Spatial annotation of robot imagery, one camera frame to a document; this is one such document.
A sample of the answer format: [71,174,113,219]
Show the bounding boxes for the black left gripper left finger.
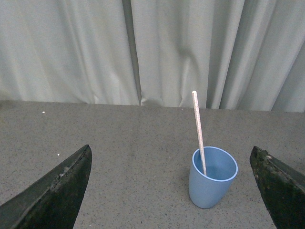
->
[0,145,92,229]

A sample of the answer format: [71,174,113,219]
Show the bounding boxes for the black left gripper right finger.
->
[250,146,305,229]

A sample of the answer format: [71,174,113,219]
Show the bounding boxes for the pale grey-green curtain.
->
[0,0,305,112]

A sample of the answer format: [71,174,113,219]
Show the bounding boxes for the light blue plastic cup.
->
[188,146,238,208]

